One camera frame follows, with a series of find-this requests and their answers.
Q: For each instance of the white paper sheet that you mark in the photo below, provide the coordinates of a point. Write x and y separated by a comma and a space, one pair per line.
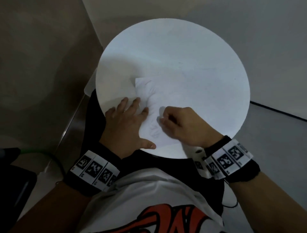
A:
153, 96

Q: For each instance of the person's right forearm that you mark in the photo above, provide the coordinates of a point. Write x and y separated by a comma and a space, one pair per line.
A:
266, 204

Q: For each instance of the person's left middle finger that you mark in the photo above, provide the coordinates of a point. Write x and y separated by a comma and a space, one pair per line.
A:
134, 105

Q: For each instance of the person's left forearm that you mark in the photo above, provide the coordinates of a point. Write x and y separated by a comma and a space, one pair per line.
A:
55, 211

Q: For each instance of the white t-shirt with orange print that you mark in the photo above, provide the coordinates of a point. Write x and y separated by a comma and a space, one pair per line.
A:
144, 204

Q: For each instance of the black bag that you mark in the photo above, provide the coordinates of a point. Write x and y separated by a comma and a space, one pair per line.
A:
14, 187

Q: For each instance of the person's right fingers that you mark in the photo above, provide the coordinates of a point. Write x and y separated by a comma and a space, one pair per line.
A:
168, 122

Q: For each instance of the black wristband with marker tags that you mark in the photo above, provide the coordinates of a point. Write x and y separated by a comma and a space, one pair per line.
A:
92, 171
227, 159

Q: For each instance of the person's right hand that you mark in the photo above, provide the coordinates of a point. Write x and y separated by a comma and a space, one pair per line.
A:
191, 127

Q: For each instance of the small white eraser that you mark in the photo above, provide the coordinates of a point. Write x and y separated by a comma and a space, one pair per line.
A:
161, 115

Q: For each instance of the person's left little finger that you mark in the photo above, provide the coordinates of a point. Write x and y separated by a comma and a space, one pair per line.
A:
110, 112

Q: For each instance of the person's left hand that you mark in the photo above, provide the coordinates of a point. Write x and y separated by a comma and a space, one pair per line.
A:
124, 129

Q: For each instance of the person's left thumb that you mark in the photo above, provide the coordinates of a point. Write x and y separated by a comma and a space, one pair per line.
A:
147, 144

